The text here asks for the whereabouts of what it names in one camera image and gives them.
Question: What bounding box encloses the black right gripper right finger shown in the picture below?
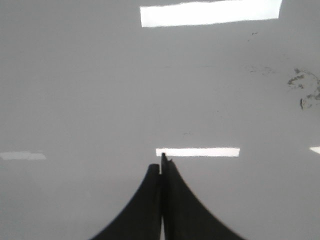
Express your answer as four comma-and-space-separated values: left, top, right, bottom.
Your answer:
161, 153, 243, 240

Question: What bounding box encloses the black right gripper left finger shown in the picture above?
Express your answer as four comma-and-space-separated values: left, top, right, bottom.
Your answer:
93, 164, 162, 240

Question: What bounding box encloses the white whiteboard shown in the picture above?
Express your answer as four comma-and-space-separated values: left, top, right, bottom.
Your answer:
0, 0, 320, 240

